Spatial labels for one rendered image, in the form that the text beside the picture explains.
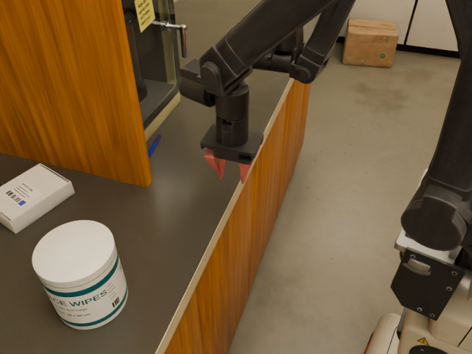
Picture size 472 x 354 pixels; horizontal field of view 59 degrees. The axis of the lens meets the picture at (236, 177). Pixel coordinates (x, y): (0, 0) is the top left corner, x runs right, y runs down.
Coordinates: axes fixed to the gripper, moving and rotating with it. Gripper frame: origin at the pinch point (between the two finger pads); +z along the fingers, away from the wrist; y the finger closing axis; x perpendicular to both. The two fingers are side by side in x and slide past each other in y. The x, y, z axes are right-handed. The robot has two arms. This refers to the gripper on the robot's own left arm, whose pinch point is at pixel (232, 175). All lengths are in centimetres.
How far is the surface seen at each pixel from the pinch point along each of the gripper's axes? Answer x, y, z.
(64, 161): -6.4, 47.4, 13.3
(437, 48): -330, -77, 103
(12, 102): -6, 57, -2
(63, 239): 23.6, 22.1, 0.9
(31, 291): 26.9, 31.7, 15.8
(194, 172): -15.4, 15.5, 15.7
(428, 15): -325, -61, 74
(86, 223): 19.2, 20.4, 0.9
